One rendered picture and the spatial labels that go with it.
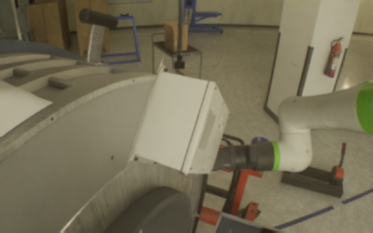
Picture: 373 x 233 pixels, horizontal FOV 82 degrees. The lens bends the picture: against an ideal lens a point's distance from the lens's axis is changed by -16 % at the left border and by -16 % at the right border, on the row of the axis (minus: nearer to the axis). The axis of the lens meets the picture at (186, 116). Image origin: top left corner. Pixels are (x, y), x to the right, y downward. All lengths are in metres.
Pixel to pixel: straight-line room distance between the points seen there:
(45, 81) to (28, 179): 0.19
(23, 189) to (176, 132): 0.29
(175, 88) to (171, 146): 0.12
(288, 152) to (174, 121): 0.40
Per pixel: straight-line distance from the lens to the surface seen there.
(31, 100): 0.35
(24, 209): 0.35
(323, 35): 3.36
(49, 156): 0.34
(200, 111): 0.48
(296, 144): 0.78
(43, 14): 6.88
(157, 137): 0.49
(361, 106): 0.54
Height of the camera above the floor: 2.01
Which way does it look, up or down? 32 degrees down
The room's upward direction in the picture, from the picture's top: 3 degrees clockwise
